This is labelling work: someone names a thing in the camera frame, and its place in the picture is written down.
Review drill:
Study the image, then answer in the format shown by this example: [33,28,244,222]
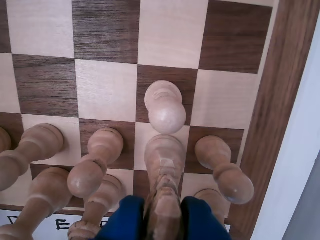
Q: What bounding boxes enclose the light wooden rook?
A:
[193,188,232,226]

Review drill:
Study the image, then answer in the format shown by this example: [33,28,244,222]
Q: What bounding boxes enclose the light wooden king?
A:
[0,166,76,240]

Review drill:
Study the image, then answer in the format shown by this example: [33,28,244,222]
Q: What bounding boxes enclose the light wooden knight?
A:
[143,134,186,240]

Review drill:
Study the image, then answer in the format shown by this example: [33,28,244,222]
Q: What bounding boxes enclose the wooden chessboard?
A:
[0,0,316,240]

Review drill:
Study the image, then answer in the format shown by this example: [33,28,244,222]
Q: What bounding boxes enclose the light wooden bishop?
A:
[67,173,127,240]

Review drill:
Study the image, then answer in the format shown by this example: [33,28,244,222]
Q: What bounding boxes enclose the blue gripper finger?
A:
[180,196,232,240]
[94,195,146,240]

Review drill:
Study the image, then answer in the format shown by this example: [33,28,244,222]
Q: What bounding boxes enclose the light wooden pawn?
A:
[0,126,13,152]
[144,80,187,135]
[66,127,125,199]
[0,123,65,192]
[194,135,256,206]

